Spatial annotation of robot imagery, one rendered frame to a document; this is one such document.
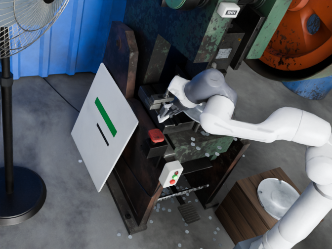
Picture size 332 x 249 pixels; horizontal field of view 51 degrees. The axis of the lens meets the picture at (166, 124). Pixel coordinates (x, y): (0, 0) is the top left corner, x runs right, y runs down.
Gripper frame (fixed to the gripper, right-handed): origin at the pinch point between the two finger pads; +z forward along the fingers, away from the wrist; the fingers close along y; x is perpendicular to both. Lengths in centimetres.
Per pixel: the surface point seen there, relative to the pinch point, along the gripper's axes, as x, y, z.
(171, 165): -18.4, 7.6, 17.7
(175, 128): -0.8, 17.1, 20.4
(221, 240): -65, 55, 65
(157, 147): -10.1, 1.2, 13.8
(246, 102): 35, 159, 111
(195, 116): 0.7, 22.9, 9.5
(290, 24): 30, 69, -23
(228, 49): 23.0, 33.8, -14.0
